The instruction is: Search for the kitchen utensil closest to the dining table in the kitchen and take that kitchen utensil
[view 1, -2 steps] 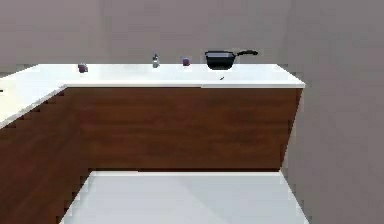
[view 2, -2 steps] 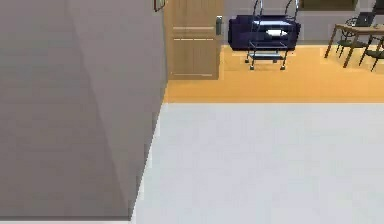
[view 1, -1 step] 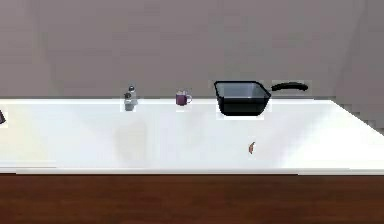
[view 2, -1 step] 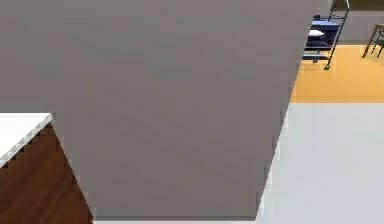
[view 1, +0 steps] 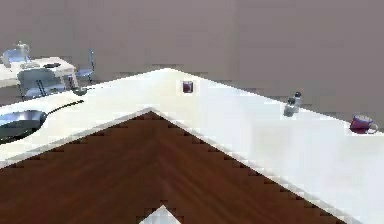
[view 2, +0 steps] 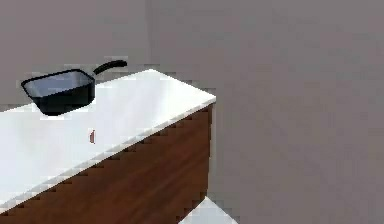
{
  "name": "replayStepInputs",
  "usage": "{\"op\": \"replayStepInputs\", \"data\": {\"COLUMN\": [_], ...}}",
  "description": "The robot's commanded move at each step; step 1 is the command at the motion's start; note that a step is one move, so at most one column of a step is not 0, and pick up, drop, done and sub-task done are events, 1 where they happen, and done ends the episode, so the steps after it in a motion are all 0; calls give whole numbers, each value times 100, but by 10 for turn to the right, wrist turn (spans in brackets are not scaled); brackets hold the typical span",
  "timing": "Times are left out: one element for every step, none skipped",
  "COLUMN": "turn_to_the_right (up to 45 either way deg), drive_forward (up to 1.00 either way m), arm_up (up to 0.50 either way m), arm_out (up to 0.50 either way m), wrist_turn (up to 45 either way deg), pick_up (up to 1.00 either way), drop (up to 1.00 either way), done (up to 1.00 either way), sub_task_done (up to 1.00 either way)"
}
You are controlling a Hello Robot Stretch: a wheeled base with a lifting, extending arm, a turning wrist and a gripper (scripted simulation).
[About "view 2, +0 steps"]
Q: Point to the small red brown utensil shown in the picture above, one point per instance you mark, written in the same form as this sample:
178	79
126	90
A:
92	136

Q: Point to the brown cupboard with white worktop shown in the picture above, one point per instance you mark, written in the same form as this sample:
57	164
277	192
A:
140	166

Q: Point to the black frying pan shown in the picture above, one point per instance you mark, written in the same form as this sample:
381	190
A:
63	98

